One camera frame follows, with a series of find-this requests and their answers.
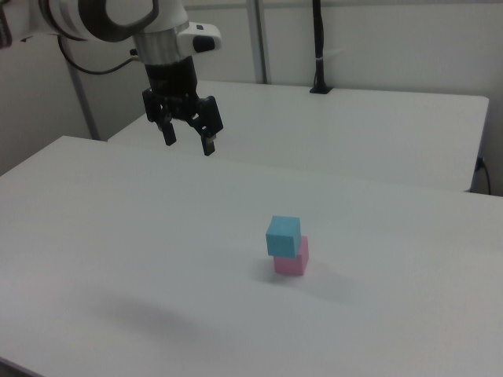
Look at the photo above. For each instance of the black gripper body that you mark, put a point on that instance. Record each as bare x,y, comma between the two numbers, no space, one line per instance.
173,80

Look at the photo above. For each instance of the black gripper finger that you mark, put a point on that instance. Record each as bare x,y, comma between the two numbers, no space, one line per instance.
209,125
169,133

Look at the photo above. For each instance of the blue cube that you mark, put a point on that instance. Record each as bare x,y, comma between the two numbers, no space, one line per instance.
281,240

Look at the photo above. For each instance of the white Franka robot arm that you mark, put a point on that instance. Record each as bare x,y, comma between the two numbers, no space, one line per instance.
157,15

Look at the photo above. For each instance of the pink cube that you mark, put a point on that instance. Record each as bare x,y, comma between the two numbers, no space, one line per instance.
295,264

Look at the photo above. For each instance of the grey partition frame post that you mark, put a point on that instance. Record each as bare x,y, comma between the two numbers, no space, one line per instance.
260,39

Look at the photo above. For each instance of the black camera stand pole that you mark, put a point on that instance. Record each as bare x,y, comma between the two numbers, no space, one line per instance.
320,47

